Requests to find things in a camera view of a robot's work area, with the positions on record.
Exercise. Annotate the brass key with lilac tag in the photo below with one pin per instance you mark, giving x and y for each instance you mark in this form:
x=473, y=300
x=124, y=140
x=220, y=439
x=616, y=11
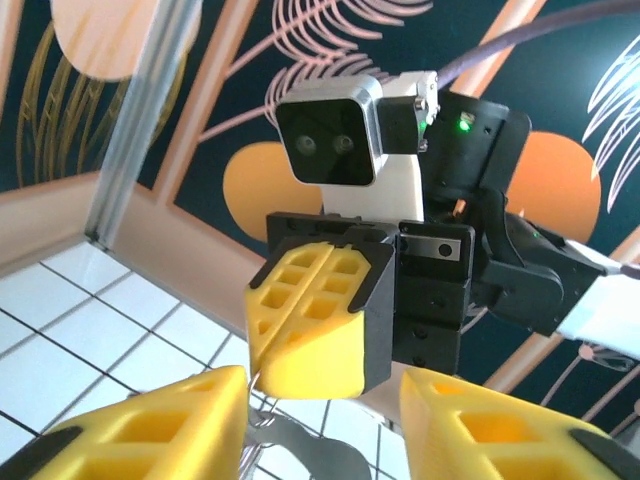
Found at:
x=290, y=440

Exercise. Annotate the panel orange oval pink feathers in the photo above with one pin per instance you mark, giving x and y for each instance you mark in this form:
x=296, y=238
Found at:
x=550, y=100

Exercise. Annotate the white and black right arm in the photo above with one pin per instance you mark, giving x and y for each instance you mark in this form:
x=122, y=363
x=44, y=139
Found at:
x=600, y=310

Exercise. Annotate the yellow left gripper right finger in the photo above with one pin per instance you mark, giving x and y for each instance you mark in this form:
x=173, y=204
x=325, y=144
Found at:
x=435, y=440

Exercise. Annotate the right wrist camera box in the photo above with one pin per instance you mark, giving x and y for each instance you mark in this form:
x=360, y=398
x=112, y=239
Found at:
x=325, y=140

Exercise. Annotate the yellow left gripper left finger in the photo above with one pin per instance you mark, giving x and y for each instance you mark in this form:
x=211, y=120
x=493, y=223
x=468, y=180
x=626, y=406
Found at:
x=200, y=395

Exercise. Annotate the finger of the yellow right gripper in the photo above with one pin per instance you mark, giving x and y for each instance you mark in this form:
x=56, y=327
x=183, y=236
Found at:
x=280, y=300
x=325, y=360

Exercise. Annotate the panel pale circle gold lines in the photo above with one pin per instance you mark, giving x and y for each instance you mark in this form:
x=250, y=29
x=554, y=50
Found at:
x=60, y=100

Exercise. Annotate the aluminium corner post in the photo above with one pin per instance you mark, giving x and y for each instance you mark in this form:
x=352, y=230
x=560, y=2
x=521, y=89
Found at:
x=145, y=100

